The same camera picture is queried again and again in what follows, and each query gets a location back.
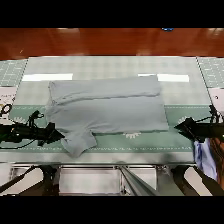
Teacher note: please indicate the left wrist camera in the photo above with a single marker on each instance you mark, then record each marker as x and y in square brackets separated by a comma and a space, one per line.
[34, 117]

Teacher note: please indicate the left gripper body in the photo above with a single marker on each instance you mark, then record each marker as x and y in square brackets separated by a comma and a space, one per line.
[50, 134]

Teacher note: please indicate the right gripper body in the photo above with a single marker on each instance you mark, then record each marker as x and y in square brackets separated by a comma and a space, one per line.
[190, 129]

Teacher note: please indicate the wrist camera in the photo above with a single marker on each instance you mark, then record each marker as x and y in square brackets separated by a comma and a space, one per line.
[34, 117]
[214, 111]

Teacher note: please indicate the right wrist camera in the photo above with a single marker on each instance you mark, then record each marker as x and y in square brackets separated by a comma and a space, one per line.
[214, 111]

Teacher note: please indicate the silver frame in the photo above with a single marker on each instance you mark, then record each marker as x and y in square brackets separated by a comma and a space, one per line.
[100, 180]

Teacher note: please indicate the grey shirt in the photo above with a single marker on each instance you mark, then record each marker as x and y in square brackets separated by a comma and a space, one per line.
[110, 110]

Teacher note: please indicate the light blue garment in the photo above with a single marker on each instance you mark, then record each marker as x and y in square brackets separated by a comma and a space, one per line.
[202, 158]

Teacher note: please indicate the brown garment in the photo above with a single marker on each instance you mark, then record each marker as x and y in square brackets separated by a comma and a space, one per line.
[218, 160]

